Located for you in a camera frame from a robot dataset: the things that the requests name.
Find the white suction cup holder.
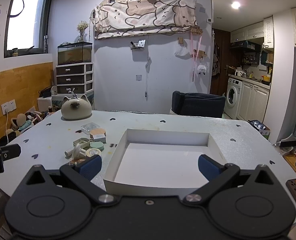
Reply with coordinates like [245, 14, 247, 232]
[71, 144, 87, 160]

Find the mint green round puck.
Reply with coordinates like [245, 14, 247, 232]
[90, 141, 104, 151]

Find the clear plastic case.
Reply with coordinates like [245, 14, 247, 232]
[81, 122, 100, 135]

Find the round wooden lid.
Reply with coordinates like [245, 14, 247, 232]
[89, 128, 106, 137]

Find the pile of plush toys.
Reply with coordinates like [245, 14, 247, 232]
[0, 111, 52, 147]

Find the cream cat-shaped ceramic pot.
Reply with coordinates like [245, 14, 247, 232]
[61, 94, 92, 121]

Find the white cardboard tray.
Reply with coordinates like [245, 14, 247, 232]
[104, 129, 226, 197]

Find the washing machine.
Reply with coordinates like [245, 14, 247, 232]
[224, 77, 242, 119]

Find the dark blue chair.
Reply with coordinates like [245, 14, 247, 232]
[171, 90, 226, 118]

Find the white drawer cabinet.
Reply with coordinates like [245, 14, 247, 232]
[56, 62, 94, 94]

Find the fish tank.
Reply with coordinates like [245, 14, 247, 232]
[57, 42, 92, 66]

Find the window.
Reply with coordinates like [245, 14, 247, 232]
[4, 0, 52, 58]

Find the sheep plush toy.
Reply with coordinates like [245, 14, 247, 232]
[197, 64, 208, 75]

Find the vase with dried flowers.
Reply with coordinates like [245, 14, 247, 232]
[77, 21, 89, 42]

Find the patterned bunny cloth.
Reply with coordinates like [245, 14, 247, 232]
[94, 0, 197, 40]

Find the wall power outlet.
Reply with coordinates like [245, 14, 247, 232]
[1, 99, 16, 115]

